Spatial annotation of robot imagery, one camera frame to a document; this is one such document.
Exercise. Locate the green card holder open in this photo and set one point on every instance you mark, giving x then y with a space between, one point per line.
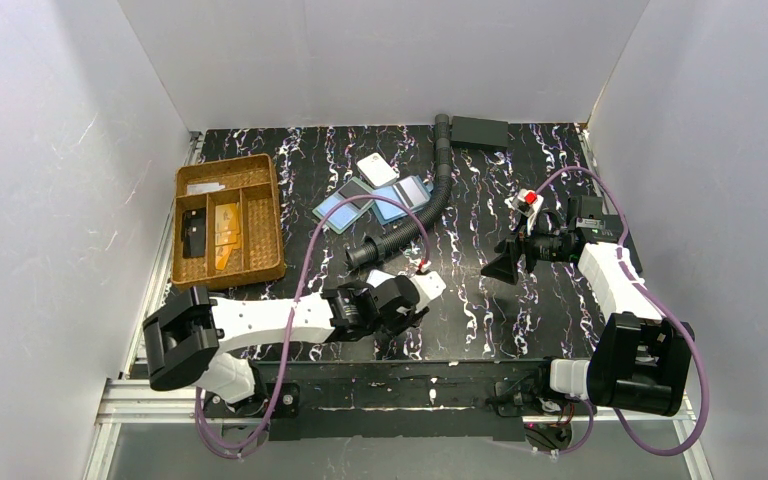
342 219

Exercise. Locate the blue card holder open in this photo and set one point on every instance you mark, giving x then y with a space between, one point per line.
409 191

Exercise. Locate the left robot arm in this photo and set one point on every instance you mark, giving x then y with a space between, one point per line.
190 340

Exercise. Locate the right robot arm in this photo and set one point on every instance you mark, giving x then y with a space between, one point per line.
641 361

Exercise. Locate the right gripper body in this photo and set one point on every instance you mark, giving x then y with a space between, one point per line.
524 249

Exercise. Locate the gold cards in tray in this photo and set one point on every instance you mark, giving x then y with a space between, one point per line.
227 233

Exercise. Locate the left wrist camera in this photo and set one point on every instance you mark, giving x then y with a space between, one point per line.
430 286

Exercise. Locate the white card case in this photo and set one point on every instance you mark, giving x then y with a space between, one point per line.
376 171

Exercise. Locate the woven wicker tray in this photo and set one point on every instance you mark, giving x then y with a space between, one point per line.
251 181

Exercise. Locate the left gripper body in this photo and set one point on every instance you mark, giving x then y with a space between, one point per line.
408 295

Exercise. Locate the white card in tray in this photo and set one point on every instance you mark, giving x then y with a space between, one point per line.
203 188

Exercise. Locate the black card in tray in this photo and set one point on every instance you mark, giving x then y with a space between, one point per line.
194 233

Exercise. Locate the black box at back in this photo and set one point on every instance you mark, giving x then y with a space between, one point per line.
481 134

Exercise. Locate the aluminium frame rail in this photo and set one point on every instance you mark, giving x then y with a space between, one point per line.
392 420

